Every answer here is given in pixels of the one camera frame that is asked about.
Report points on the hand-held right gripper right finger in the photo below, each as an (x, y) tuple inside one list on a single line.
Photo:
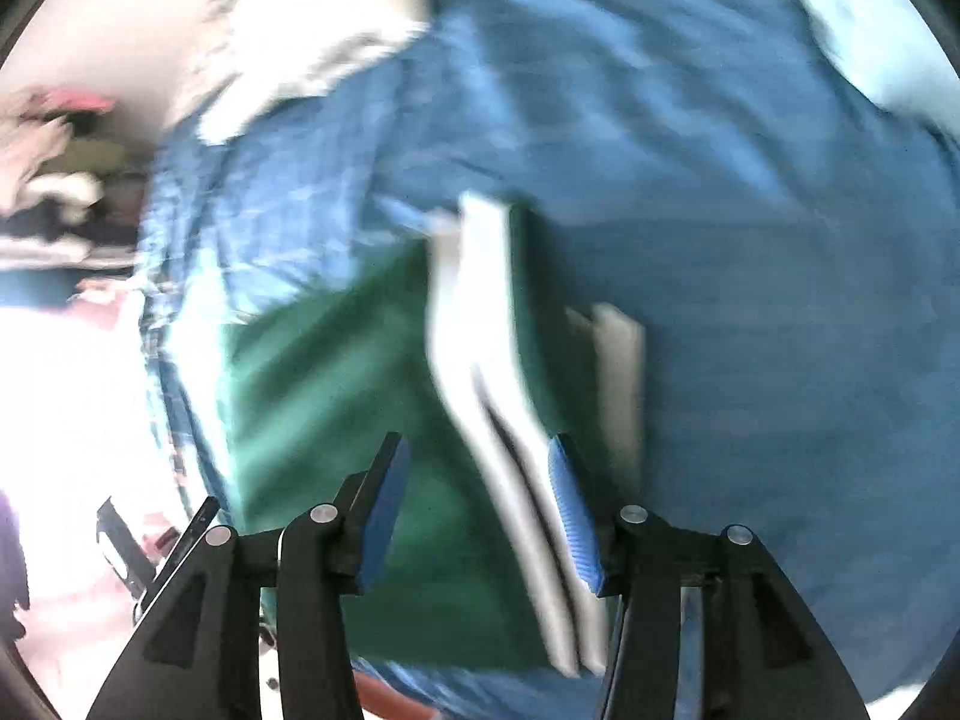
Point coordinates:
[(576, 521)]

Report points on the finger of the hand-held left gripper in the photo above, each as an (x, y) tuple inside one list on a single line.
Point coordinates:
[(124, 551)]

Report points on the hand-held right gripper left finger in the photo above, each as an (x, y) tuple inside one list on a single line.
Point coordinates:
[(382, 514)]

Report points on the green white varsity jacket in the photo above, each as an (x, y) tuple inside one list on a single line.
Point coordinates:
[(315, 405)]

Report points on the pile of clothes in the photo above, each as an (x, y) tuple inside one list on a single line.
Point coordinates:
[(52, 180)]

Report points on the blue striped bed sheet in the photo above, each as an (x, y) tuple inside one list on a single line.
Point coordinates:
[(750, 315)]

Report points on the white fluffy pillow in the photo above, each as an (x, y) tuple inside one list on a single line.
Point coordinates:
[(285, 37)]

